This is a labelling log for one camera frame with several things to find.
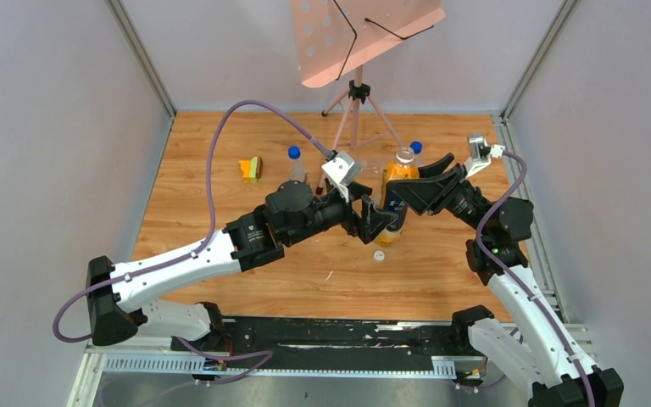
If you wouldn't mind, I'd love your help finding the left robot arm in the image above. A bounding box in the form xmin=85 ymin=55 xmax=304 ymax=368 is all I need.
xmin=86 ymin=181 xmax=397 ymax=350

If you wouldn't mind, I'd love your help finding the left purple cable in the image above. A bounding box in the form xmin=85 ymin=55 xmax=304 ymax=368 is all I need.
xmin=52 ymin=99 xmax=338 ymax=407

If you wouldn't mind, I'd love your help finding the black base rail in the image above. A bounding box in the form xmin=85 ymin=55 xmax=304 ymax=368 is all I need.
xmin=87 ymin=317 xmax=496 ymax=393

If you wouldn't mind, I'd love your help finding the yellow green toy block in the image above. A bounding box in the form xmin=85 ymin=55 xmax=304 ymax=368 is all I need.
xmin=239 ymin=156 xmax=263 ymax=183

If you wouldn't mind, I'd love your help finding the clear bottle white cap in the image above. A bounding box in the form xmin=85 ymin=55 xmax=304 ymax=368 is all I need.
xmin=361 ymin=159 xmax=386 ymax=176

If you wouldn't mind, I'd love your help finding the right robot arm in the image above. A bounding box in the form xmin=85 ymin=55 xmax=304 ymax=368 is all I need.
xmin=387 ymin=146 xmax=624 ymax=406

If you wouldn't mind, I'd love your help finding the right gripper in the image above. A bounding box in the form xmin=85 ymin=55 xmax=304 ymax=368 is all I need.
xmin=385 ymin=153 xmax=490 ymax=237

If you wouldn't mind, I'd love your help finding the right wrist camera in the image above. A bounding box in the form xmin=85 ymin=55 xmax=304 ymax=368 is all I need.
xmin=464 ymin=132 xmax=505 ymax=178

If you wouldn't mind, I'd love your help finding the pink music stand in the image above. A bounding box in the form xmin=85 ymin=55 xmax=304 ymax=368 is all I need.
xmin=288 ymin=0 xmax=448 ymax=196

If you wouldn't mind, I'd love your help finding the orange dark label bottle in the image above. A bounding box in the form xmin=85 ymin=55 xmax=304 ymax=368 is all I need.
xmin=375 ymin=147 xmax=420 ymax=248

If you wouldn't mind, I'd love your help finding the pepsi bottle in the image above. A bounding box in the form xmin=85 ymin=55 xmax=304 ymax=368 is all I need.
xmin=289 ymin=153 xmax=309 ymax=184
xmin=409 ymin=141 xmax=423 ymax=167

